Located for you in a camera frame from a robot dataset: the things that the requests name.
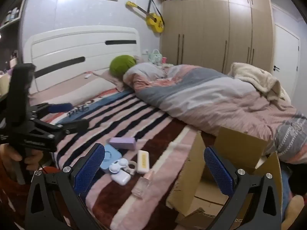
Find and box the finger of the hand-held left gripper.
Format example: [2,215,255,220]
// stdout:
[28,103,73,119]
[17,119,89,153]

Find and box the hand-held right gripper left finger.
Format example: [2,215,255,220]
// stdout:
[24,142,106,230]

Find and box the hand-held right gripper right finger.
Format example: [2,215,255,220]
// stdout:
[203,146,282,230]

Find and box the light blue case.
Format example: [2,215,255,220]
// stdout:
[99,144,125,174]

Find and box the cardboard box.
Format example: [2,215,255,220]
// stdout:
[167,127,284,230]

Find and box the white yellow label power bank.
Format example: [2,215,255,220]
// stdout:
[137,150,151,174]

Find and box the person's left hand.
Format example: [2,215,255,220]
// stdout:
[0,144,45,173]

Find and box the white contact lens case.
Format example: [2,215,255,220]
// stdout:
[109,159,139,175]

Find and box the white earbuds case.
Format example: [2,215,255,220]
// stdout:
[111,170,131,186]

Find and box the purple rectangular box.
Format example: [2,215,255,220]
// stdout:
[109,137,138,150]

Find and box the striped pink bed blanket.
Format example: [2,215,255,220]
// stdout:
[29,87,216,230]

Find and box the clear perfume bottle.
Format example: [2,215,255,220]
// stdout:
[131,170,154,199]

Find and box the pink pillow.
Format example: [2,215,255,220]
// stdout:
[92,70,132,93]

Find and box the white bed headboard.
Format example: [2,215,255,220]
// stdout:
[25,26,141,94]

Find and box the light blue cloth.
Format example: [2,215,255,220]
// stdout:
[280,169,292,211]

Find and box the green round plush pillow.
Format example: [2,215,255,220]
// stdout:
[109,55,137,80]

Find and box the dark cloth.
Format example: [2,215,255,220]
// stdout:
[279,160,307,196]

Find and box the pink grey striped duvet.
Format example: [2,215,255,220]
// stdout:
[123,62,307,164]

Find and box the tan plush toy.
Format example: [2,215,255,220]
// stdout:
[281,195,305,230]

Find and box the cream fleece blanket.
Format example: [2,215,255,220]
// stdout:
[228,62,292,102]

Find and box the mint green small bag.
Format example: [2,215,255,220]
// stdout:
[148,49,161,65]

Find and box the yellow guitar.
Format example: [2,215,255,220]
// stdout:
[126,0,165,33]

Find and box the white door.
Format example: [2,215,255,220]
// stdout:
[271,23,301,99]

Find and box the beige wooden wardrobe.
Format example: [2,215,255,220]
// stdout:
[159,0,275,77]

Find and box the wall shelf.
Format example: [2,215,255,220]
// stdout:
[0,0,28,30]

